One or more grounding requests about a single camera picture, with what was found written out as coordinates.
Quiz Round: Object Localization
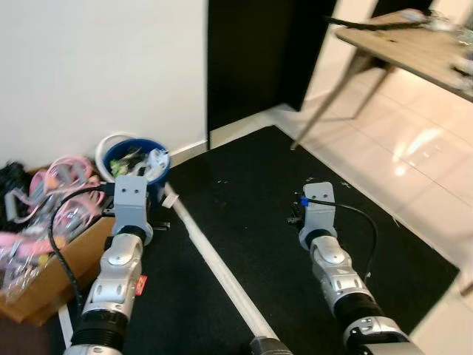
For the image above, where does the blue rubbish bin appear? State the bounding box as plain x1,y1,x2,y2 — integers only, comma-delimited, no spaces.
103,138,173,206

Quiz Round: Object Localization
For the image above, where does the white crumpled trash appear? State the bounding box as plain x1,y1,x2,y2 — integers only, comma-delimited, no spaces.
145,149,171,182

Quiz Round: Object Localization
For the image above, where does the green trash wrapper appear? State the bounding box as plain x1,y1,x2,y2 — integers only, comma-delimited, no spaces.
111,150,147,177

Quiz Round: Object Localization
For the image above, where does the white paper tag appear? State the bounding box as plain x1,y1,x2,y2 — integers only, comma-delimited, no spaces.
160,188,180,209

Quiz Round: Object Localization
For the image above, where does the black floor mat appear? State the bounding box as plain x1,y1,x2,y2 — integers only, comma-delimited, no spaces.
44,125,461,355

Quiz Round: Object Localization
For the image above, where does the white floor strip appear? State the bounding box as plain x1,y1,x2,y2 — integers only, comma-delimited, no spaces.
166,191,279,342

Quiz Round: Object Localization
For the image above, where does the white plastic bucket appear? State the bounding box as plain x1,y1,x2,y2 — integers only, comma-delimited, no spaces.
95,132,141,180

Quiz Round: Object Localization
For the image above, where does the pink plastic packaging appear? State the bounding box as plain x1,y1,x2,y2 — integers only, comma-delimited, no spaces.
0,155,104,260

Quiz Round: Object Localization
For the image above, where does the brown cardboard box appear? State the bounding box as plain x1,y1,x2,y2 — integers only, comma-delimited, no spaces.
0,213,120,327

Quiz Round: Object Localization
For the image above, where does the dark robot foot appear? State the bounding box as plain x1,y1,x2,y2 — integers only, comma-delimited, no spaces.
249,336,296,355

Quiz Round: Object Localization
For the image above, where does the clear plastic bag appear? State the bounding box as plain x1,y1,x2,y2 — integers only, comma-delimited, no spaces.
0,235,56,300

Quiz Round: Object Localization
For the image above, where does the black bag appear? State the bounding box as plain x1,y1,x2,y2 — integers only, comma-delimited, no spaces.
0,160,32,225

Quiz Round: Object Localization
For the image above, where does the black door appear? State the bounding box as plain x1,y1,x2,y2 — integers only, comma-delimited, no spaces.
206,0,415,132

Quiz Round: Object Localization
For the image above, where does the wooden table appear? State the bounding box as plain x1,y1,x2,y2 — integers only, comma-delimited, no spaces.
290,9,473,151

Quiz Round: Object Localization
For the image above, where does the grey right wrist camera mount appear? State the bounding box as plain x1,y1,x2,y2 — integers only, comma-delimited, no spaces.
298,182,338,250

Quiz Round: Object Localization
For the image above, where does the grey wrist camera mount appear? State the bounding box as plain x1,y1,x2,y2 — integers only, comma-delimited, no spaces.
298,182,338,250
111,176,155,246

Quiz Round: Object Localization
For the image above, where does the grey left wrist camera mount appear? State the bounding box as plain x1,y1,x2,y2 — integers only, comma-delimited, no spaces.
111,176,155,246

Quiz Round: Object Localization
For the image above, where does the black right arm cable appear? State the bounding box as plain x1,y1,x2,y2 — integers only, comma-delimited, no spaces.
303,197,379,282

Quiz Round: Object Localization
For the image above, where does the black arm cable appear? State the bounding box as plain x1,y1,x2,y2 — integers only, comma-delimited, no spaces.
47,184,118,308
303,197,379,282

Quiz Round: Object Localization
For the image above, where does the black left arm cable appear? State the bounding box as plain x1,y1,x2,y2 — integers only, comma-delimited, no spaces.
47,184,118,308

